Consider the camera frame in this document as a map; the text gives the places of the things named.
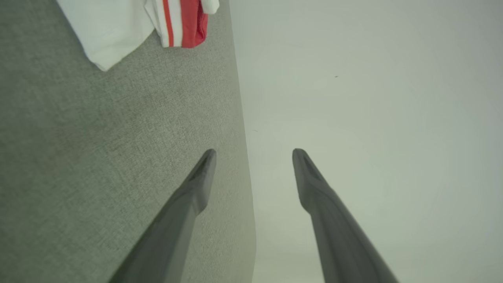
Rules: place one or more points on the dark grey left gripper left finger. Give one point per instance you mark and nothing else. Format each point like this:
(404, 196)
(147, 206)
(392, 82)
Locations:
(173, 236)

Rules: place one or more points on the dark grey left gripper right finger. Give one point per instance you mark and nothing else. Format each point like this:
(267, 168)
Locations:
(338, 243)

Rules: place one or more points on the red Bulls basketball jersey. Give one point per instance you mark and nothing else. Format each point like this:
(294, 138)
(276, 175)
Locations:
(110, 31)

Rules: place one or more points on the grey fabric sofa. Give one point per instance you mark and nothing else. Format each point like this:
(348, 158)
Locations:
(78, 157)

